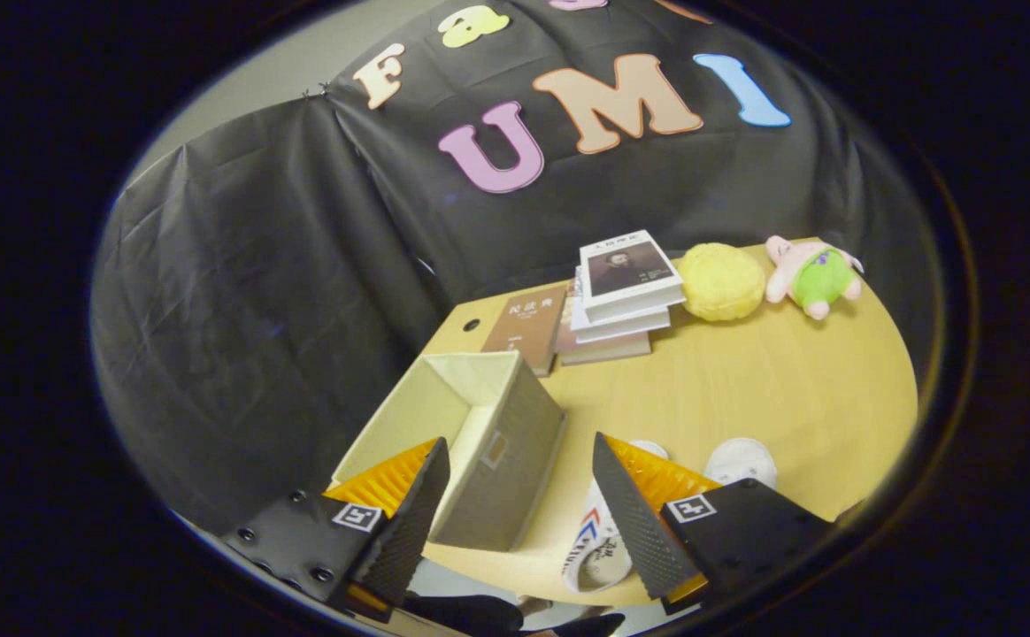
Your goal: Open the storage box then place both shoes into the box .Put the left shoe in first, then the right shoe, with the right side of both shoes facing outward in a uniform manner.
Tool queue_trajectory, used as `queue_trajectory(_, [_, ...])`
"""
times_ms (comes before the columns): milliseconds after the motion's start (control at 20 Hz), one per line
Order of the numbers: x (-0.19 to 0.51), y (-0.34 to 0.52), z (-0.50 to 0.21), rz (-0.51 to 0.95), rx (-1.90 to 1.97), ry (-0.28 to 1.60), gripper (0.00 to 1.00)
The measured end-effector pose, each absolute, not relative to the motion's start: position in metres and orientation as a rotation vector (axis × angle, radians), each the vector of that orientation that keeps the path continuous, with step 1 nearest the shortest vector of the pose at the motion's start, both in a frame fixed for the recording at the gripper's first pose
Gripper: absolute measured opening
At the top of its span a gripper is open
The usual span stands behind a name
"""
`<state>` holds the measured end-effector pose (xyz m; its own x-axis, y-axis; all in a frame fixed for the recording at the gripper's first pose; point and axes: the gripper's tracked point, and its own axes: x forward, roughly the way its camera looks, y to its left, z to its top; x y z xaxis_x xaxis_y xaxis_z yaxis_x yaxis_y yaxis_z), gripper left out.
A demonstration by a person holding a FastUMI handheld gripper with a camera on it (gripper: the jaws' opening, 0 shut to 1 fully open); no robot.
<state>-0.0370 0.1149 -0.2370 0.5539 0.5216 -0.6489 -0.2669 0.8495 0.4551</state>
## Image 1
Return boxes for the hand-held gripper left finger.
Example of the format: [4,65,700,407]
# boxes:
[219,437,452,620]

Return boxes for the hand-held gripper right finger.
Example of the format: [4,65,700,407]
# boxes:
[591,432,834,616]

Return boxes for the white striped canvas shoe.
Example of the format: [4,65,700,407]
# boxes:
[562,440,671,595]
[705,438,779,490]

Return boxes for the grey fabric storage box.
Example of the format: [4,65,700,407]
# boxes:
[329,351,567,554]

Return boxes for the dark clothing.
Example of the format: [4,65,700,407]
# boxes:
[404,593,626,637]

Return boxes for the pale pink cover book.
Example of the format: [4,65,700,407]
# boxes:
[557,301,653,366]

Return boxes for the white paperback book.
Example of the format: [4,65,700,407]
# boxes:
[570,270,671,344]

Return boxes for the brown cover book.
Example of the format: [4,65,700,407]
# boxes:
[481,285,567,379]

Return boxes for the white portrait cover book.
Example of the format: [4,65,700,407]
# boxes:
[579,230,687,324]

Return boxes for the yellow plush bun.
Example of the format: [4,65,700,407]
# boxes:
[676,243,767,322]

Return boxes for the pink and green plush toy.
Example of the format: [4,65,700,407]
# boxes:
[763,234,865,321]

